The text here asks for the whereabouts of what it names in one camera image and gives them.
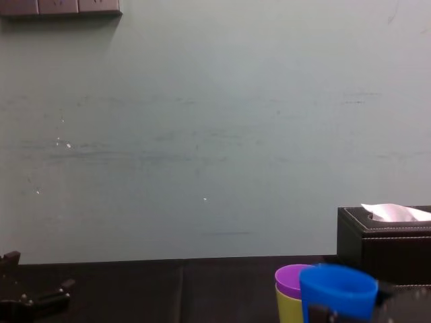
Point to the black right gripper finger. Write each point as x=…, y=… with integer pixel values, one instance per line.
x=385, y=292
x=320, y=314

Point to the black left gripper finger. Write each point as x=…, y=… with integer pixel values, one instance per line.
x=54, y=296
x=8, y=272

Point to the blue plastic cup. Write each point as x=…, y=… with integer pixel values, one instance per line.
x=336, y=292

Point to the yellow plastic cup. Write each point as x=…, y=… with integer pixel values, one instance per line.
x=289, y=309

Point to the black leather tissue box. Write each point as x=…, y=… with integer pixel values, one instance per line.
x=384, y=252

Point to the purple plastic cup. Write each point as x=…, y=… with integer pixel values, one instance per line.
x=288, y=279

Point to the white paper tissue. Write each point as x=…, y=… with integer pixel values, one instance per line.
x=394, y=212

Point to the black table cloth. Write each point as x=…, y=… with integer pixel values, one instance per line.
x=168, y=292

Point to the grey wall socket panel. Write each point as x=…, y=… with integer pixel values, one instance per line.
x=60, y=6

